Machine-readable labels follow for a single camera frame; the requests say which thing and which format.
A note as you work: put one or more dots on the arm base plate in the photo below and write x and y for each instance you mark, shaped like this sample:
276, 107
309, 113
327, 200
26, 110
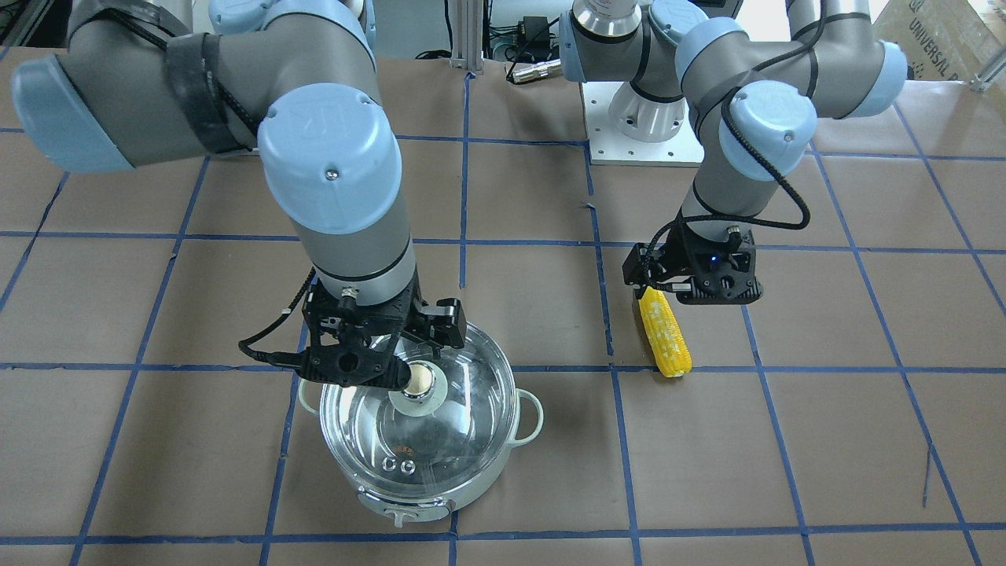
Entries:
627, 130

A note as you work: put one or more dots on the cardboard box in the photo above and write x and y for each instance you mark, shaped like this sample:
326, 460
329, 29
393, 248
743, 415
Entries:
943, 40

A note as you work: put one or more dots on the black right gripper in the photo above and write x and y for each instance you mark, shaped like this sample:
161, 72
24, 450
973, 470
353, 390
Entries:
440, 321

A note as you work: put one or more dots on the yellow corn cob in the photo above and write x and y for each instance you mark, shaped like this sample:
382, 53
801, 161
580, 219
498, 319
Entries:
664, 335

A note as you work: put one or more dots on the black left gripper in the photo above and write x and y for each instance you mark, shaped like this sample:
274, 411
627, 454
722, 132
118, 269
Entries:
669, 255

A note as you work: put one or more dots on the pale green cooking pot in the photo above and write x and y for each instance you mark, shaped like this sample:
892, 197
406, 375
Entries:
471, 472

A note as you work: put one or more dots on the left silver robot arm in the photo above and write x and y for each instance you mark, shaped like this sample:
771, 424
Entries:
753, 107

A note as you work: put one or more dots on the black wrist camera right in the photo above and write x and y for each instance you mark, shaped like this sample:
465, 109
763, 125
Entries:
441, 325

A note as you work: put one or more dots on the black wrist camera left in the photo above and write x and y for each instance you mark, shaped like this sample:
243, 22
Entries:
643, 269

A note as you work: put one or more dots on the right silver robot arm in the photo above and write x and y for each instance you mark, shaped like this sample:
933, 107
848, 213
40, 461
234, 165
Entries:
294, 81

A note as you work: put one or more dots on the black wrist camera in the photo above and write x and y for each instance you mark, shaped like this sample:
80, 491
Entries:
441, 325
643, 269

